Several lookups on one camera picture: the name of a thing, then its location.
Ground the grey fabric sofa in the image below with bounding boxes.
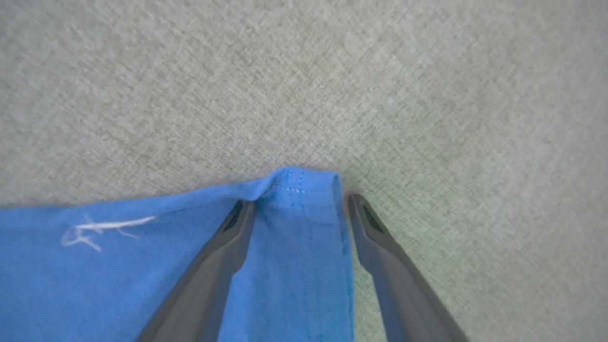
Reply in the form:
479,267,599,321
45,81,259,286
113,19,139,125
0,0,608,342

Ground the blue garment with white trim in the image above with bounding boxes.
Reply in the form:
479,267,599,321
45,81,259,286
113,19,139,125
0,166,355,342

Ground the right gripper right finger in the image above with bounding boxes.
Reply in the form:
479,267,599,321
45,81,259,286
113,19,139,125
346,192,471,342

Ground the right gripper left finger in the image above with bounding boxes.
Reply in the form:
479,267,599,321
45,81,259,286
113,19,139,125
135,199,257,342

